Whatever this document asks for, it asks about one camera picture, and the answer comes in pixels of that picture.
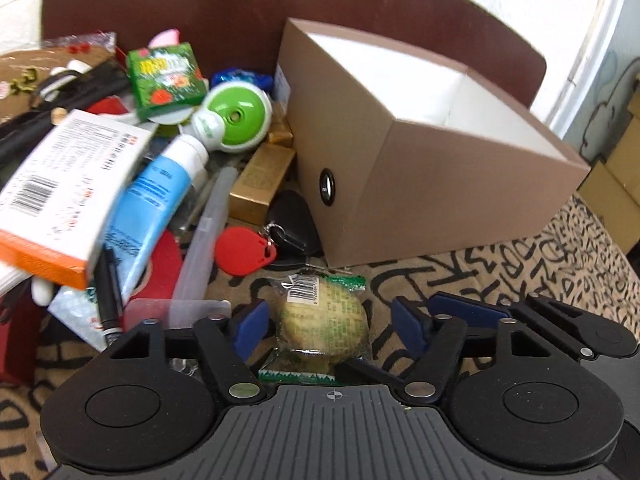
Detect green round pastry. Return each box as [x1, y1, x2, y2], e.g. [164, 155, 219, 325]
[258, 272, 371, 386]

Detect black marker pen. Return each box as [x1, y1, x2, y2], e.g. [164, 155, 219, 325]
[94, 245, 122, 346]

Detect clear plastic tube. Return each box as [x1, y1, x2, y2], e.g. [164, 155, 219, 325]
[169, 167, 239, 310]

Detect red tape roll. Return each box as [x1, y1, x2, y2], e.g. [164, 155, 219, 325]
[130, 230, 182, 300]

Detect red key fob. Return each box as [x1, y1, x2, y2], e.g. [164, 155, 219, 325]
[214, 226, 277, 276]

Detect patterned beige blanket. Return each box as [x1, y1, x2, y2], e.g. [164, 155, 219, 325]
[1, 195, 639, 479]

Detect black leather key pouch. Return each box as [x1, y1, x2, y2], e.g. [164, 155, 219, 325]
[264, 190, 323, 271]

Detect blue white cream tube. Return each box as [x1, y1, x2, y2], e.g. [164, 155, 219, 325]
[105, 134, 208, 301]

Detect gold cardboard box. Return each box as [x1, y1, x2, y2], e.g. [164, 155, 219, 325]
[229, 143, 295, 226]

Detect brown cardboard storage box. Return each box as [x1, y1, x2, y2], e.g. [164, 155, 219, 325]
[276, 20, 589, 266]

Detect stacked cardboard boxes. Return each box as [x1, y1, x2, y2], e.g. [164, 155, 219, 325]
[578, 91, 640, 254]

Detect white orange medicine box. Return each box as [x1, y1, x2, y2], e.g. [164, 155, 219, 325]
[1, 110, 152, 294]

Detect green white round humidifier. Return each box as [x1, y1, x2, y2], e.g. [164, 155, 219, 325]
[190, 80, 272, 154]

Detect blue foil packet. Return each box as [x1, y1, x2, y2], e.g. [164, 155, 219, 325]
[209, 67, 273, 93]

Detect green mosquito coil box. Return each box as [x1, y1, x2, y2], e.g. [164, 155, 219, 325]
[126, 42, 208, 119]

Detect red glitter snack packet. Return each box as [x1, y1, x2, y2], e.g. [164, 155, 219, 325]
[40, 32, 117, 54]

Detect dark brown wooden headboard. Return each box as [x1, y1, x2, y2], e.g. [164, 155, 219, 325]
[41, 0, 547, 105]

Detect black cable bundle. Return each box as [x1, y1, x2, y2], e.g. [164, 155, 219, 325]
[0, 58, 132, 162]

